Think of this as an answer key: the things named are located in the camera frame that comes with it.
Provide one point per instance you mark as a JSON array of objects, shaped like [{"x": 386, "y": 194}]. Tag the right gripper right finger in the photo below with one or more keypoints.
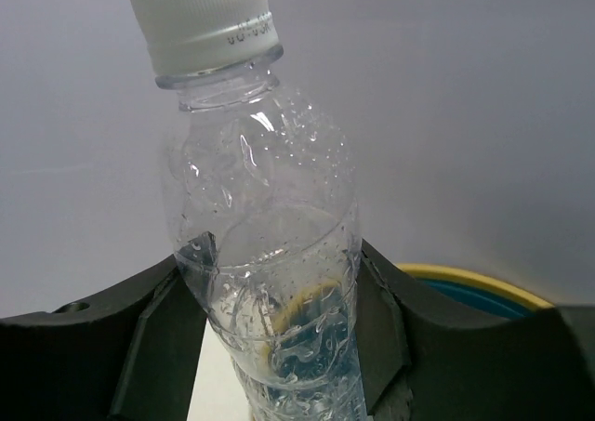
[{"x": 425, "y": 356}]

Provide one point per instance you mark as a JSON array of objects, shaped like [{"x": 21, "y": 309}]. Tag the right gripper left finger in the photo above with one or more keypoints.
[{"x": 129, "y": 352}]

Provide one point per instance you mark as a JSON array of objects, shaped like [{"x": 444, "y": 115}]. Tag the clear unlabelled bottle white cap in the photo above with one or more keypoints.
[{"x": 260, "y": 208}]

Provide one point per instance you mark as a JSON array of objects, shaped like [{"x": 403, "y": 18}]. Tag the teal bin with yellow rim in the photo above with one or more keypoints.
[{"x": 478, "y": 291}]

